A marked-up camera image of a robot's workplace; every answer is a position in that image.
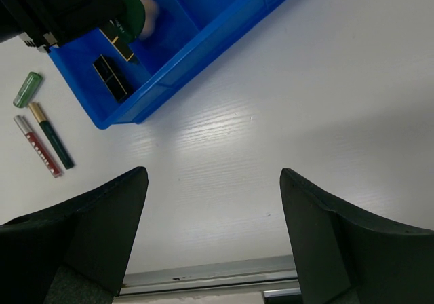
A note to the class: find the green gold mascara pen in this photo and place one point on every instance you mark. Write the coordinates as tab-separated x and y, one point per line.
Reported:
51	135

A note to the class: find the aluminium front rail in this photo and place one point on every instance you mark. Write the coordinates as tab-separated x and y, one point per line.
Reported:
270	270

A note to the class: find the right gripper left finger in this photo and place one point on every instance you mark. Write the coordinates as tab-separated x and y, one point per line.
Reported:
76	251

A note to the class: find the beige makeup sponge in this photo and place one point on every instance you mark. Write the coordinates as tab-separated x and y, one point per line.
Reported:
152	12

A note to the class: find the blue plastic divided bin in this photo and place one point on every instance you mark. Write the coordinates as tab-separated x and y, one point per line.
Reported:
189	35

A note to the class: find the red lip gloss tube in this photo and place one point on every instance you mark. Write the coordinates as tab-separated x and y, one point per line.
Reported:
38	146

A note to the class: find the black gold lipstick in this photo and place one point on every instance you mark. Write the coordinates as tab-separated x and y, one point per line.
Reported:
120	46
113	78

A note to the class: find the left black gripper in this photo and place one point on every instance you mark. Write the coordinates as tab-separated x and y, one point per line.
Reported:
47	24

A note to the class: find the green clear lipstick tube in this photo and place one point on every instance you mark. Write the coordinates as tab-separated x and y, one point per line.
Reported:
28	89

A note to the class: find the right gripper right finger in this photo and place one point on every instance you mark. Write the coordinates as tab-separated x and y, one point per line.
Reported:
345	254

